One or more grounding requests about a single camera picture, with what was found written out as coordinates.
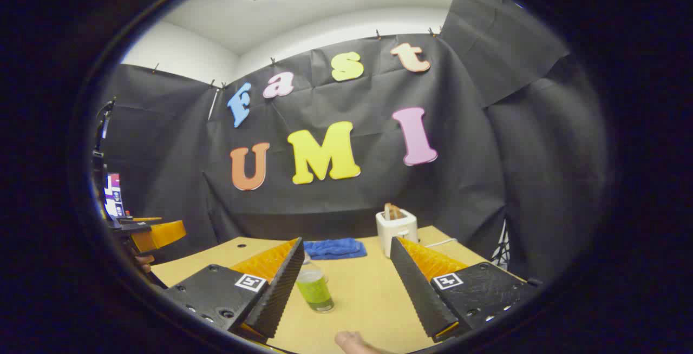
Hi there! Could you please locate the white lattice object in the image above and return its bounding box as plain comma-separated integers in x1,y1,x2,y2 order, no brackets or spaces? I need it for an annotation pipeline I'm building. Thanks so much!
490,219,512,268

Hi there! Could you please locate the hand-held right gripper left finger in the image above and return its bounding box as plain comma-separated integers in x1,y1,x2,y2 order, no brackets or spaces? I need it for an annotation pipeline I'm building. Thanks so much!
161,238,305,341

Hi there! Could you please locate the computer monitor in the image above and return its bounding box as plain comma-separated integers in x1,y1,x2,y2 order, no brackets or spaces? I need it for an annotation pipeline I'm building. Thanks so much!
103,173,126,219

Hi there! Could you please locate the black backdrop cloth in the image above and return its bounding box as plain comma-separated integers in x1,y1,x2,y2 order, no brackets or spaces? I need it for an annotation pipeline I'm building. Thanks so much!
92,0,612,284

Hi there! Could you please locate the green label water bottle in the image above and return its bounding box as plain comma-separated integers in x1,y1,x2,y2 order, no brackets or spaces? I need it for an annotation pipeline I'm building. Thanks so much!
296,251,335,313

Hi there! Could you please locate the blue folded towel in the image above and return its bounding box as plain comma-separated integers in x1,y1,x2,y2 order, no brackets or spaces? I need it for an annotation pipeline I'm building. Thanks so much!
303,238,368,260

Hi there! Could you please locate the black stand pole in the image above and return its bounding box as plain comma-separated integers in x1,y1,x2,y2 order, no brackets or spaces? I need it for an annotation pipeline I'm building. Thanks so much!
92,99,116,181

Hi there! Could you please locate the white toaster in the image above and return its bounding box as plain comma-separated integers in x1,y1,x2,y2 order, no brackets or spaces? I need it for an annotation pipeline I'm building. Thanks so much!
376,209,419,258

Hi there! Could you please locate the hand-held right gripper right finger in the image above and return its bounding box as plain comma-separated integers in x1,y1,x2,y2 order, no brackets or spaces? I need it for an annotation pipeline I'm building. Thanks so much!
390,237,543,343

